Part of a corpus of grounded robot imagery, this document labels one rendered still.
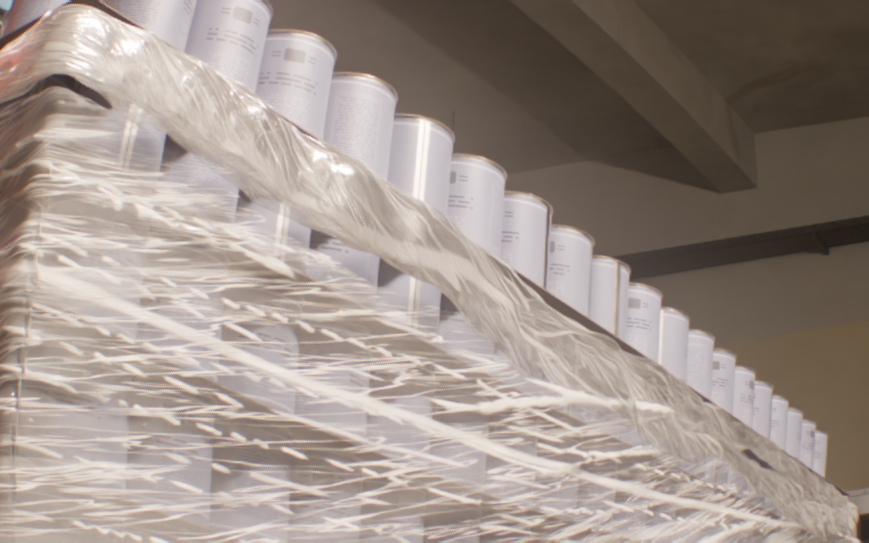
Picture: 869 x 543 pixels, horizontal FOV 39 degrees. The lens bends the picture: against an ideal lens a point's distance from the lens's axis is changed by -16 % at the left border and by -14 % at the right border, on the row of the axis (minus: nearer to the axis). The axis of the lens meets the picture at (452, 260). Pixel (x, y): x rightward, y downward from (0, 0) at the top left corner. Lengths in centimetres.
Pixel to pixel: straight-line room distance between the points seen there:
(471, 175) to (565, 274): 14
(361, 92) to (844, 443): 792
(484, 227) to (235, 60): 27
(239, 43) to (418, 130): 20
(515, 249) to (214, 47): 34
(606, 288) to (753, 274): 812
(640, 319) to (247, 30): 53
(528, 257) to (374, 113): 20
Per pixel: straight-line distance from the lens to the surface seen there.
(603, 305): 114
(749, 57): 856
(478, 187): 99
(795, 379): 893
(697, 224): 956
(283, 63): 84
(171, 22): 74
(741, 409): 144
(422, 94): 926
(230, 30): 79
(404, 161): 93
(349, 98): 88
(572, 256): 110
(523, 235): 103
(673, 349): 126
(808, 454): 170
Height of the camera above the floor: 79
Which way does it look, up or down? 19 degrees up
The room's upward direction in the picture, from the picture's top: 3 degrees clockwise
